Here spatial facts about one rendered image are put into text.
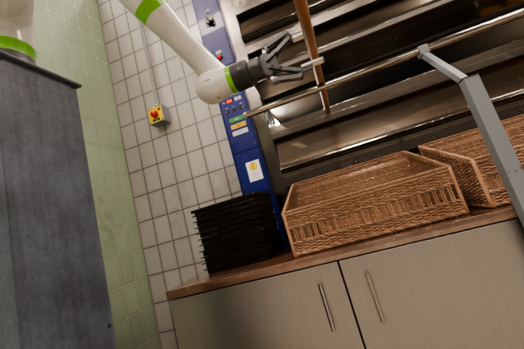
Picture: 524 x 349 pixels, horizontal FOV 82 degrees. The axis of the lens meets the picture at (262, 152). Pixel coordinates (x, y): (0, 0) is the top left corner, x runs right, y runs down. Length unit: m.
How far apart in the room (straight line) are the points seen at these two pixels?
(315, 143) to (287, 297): 0.80
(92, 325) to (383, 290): 0.75
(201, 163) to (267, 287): 0.89
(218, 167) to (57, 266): 1.09
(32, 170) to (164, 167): 1.15
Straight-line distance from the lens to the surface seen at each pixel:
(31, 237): 0.73
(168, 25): 1.16
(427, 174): 1.07
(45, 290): 0.74
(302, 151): 1.56
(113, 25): 2.39
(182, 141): 1.81
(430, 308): 1.06
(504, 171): 1.02
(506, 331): 1.12
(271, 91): 1.68
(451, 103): 1.65
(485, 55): 1.77
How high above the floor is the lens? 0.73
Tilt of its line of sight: 12 degrees up
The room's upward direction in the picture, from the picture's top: 16 degrees counter-clockwise
